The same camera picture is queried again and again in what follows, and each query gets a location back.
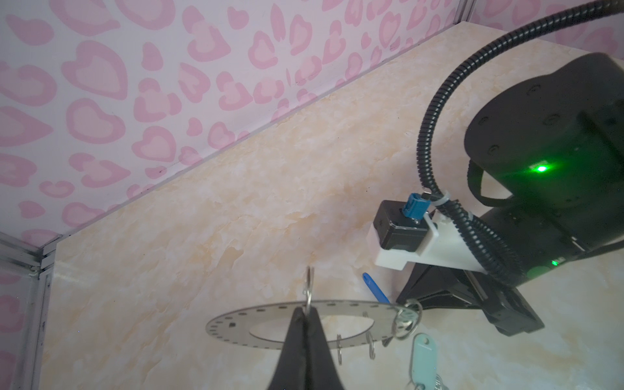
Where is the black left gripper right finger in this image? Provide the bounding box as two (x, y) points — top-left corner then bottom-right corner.
(305, 307), (344, 390)

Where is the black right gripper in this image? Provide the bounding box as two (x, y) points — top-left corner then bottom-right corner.
(396, 263), (544, 336)

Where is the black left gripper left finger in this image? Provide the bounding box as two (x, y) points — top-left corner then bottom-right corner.
(268, 307), (306, 390)

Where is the silver perforated metal ring disc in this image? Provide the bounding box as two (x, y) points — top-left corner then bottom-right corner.
(205, 300), (423, 350)

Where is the blue key tag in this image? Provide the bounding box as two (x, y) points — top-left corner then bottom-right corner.
(362, 273), (391, 304)

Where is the silver split key ring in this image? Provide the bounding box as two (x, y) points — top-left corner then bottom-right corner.
(301, 266), (315, 313)

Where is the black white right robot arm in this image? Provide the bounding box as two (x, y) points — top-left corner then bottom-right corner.
(397, 53), (623, 336)

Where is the black corrugated right cable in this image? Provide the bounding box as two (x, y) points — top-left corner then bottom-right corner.
(415, 0), (624, 289)

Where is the small silver split ring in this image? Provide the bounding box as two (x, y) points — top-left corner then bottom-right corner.
(389, 298), (424, 341)

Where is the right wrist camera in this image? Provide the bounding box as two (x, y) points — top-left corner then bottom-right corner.
(367, 193), (485, 273)

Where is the diagonal aluminium frame bar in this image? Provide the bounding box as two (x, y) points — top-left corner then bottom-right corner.
(1, 233), (57, 389)

